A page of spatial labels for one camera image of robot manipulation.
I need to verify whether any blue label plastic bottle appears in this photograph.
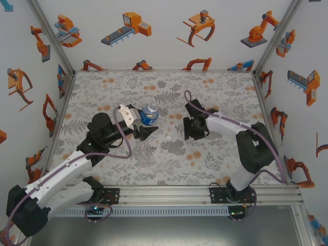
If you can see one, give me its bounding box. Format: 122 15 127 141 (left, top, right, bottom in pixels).
139 102 160 127

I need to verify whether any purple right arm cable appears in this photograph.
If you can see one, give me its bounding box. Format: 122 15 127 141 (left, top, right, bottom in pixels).
183 89 287 223

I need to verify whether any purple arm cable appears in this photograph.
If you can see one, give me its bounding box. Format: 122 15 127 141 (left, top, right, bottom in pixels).
0 105 134 246
183 89 287 223

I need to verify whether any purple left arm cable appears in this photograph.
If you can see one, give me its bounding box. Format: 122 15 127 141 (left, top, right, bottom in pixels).
0 105 134 246

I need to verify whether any aluminium table side rail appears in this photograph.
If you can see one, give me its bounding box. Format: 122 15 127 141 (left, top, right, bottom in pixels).
40 73 77 185
252 73 292 185

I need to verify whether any aluminium table rear rail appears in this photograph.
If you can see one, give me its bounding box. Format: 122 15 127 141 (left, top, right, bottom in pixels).
74 68 255 74

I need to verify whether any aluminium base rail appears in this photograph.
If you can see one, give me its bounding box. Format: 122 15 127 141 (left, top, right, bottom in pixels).
74 184 304 207

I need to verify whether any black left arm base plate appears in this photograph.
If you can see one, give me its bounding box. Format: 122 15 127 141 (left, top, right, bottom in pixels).
101 188 120 205

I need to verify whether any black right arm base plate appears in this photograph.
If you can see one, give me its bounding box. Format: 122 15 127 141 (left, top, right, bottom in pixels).
209 188 230 205

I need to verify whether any white slotted cable duct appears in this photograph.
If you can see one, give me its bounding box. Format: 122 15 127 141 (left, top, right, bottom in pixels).
55 206 231 218

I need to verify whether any aluminium frame post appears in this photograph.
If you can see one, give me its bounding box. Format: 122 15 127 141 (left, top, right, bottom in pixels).
291 204 317 246
25 0 76 77
252 0 305 77

